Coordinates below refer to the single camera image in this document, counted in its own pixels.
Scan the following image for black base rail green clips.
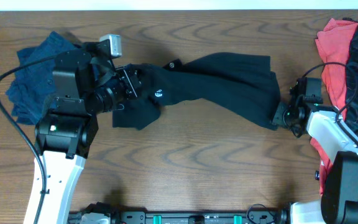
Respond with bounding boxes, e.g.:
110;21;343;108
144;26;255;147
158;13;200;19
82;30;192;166
68;202;288;224

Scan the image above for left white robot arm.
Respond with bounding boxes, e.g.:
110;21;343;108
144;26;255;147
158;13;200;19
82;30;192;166
24;49;141;223

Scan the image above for red t-shirt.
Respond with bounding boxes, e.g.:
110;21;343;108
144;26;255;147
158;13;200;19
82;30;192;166
310;17;358;196

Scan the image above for black t-shirt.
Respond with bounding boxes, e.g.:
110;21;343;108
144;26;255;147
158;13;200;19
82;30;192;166
112;52;280;130

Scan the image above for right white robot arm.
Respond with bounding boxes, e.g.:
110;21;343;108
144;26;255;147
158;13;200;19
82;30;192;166
272;102;358;223

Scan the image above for folded navy blue garment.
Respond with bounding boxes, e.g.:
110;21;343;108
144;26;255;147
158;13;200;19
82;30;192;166
6;32;79;125

